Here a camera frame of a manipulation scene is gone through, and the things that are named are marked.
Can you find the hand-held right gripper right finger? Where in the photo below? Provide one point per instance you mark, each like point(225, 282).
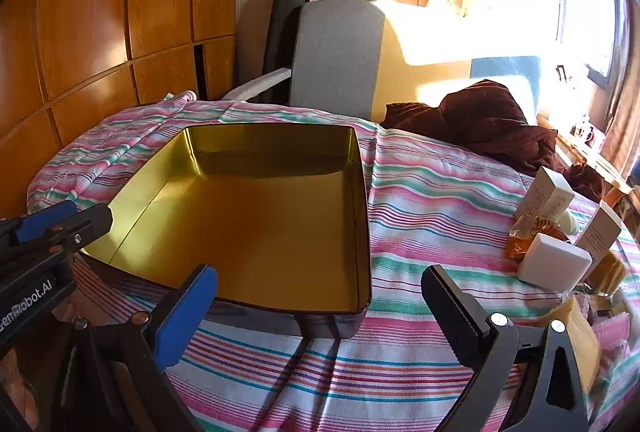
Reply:
point(450, 307)

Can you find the white sock roll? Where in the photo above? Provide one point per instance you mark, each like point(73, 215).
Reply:
point(569, 221)

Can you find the striped desktop cloth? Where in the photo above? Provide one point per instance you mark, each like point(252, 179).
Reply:
point(440, 222)

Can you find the striped brown curtain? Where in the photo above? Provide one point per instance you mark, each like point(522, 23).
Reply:
point(625, 126)

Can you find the padded headboard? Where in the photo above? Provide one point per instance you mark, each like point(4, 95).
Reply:
point(500, 76)

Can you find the brown quilt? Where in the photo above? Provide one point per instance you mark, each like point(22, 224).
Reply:
point(480, 121)

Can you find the grey chair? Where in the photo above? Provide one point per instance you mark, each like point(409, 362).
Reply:
point(335, 56)

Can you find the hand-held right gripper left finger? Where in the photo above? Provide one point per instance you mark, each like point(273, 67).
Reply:
point(185, 317)

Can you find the small wooden table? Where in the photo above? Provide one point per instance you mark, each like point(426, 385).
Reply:
point(595, 161)

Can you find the wooden wardrobe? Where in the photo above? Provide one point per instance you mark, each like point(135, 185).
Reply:
point(90, 11)

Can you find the white sponge block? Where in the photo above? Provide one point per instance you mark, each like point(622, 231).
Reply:
point(552, 264)

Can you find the white carton box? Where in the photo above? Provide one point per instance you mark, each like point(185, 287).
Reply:
point(600, 232)
point(542, 192)

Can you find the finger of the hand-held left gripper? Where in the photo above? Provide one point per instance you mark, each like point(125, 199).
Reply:
point(45, 222)
point(75, 234)

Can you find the yellow sponge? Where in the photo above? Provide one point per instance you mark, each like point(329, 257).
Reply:
point(575, 337)

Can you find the black rolled mat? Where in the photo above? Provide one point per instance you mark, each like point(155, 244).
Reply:
point(280, 26)

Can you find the cracker packet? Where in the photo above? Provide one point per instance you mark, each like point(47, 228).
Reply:
point(607, 274)

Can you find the orange snack packet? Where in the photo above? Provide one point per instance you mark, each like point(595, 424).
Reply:
point(525, 237)

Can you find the gold tin box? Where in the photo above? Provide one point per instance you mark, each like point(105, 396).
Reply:
point(280, 232)

